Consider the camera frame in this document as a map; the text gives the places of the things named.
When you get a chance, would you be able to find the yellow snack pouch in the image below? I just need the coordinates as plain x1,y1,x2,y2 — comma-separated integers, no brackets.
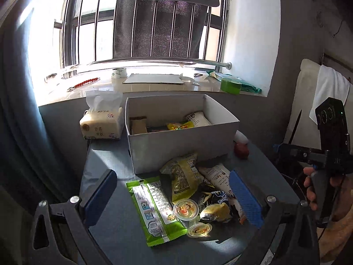
167,121,195,131

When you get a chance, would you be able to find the white packet black print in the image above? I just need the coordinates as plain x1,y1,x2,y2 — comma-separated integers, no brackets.
198,164,235,200
185,111,212,128

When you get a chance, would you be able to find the yellow green pastry packet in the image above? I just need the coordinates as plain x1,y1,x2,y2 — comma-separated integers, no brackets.
199,203,233,224

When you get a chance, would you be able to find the brown orange snack packet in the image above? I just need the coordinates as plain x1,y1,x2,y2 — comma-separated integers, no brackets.
129,115,148,135

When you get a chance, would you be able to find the pale green chips packet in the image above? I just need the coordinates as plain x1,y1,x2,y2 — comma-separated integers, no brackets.
160,152,205,203

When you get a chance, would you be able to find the grey mesh cloth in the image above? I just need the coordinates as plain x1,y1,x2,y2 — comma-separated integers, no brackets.
113,0,209,60

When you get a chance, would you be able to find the green plastic bag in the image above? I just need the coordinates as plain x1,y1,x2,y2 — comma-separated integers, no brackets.
207,70,262,94

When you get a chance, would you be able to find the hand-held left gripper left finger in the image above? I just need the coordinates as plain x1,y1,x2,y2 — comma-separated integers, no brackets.
28,169,118,265

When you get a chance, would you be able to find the green box on sill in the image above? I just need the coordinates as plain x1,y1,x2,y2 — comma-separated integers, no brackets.
220,78,243,94

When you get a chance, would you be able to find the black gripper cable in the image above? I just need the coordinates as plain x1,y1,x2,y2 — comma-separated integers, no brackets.
317,220,329,242

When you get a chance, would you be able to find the white chair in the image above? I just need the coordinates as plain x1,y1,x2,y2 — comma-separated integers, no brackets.
284,58,353,147

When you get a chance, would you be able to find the clear jelly cup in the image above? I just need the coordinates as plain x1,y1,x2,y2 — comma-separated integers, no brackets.
173,198,200,221
187,222,213,238

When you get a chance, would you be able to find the small red object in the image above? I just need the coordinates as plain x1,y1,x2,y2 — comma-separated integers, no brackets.
233,141,250,160

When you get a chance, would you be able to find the blue grey curtain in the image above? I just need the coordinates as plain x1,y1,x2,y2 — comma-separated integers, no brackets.
0,11,84,205

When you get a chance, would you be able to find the black blue snack packet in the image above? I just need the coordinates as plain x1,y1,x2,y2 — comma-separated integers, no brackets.
201,189,230,208

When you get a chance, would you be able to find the grey cardboard sheet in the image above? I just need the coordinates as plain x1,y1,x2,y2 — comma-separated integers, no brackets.
122,73,184,85

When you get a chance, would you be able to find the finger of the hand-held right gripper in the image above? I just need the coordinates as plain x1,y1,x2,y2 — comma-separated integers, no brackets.
273,143,327,169

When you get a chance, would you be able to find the person's right hand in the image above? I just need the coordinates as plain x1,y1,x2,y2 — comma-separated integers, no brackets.
303,167,317,211

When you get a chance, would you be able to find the white towel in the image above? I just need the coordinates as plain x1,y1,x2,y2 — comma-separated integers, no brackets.
309,64,351,125

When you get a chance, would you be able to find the window security grille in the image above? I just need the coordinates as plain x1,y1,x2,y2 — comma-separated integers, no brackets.
54,0,231,69

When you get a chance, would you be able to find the white tape roll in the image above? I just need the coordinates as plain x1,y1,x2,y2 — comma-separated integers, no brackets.
111,67,128,80

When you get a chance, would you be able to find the red beaded pen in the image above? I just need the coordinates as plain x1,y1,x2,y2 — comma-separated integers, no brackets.
74,77,99,88

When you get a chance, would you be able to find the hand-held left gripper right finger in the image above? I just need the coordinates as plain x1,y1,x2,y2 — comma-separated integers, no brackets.
229,170,320,265

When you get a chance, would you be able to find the green white packet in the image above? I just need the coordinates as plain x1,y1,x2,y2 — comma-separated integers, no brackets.
126,176,188,248

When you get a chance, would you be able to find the grey storage box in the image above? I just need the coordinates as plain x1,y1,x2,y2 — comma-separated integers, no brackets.
125,94,240,174

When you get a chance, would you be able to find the person's right forearm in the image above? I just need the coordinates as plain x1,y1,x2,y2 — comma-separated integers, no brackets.
317,175,353,263

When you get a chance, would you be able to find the steel window rail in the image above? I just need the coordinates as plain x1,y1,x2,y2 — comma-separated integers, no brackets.
88,58,233,69

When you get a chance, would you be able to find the tissue pack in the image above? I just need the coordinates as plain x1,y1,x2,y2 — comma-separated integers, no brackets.
80,91,125,140

